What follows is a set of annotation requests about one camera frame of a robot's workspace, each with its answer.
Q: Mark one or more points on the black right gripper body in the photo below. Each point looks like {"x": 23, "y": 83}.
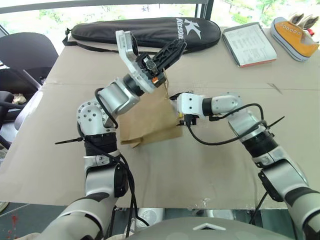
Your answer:
{"x": 188, "y": 120}

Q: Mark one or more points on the small beige object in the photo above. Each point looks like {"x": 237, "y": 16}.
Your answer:
{"x": 19, "y": 98}

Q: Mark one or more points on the small yellow plush toy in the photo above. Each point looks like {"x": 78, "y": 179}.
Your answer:
{"x": 179, "y": 115}

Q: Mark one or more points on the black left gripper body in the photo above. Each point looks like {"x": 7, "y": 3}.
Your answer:
{"x": 153, "y": 72}

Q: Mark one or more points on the grey robot torso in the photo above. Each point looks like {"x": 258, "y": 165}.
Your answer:
{"x": 205, "y": 228}

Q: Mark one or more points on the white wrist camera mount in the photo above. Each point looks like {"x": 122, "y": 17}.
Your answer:
{"x": 128, "y": 53}
{"x": 190, "y": 103}

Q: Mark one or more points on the yellow canvas sneaker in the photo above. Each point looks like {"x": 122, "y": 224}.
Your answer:
{"x": 292, "y": 37}

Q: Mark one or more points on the white grey book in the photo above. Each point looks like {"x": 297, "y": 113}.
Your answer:
{"x": 250, "y": 45}

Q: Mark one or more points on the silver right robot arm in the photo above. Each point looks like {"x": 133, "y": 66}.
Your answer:
{"x": 231, "y": 103}

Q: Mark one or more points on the brown cardboard table cover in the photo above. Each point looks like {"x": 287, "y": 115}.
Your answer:
{"x": 200, "y": 162}

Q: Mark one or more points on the black office chair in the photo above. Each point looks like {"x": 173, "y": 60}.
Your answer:
{"x": 27, "y": 55}

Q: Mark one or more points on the black racket bag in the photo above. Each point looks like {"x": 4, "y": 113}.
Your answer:
{"x": 155, "y": 27}

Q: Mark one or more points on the brown paper bag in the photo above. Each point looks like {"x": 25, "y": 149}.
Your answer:
{"x": 150, "y": 117}

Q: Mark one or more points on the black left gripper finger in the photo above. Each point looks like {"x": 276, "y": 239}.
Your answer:
{"x": 172, "y": 46}
{"x": 173, "y": 58}

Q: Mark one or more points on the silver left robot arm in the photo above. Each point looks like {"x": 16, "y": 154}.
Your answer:
{"x": 115, "y": 98}

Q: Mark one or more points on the small red object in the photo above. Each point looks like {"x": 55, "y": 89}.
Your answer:
{"x": 310, "y": 31}

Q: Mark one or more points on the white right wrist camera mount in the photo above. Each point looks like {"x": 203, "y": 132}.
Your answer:
{"x": 190, "y": 103}

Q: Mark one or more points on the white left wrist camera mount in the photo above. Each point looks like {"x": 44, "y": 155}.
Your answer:
{"x": 128, "y": 53}

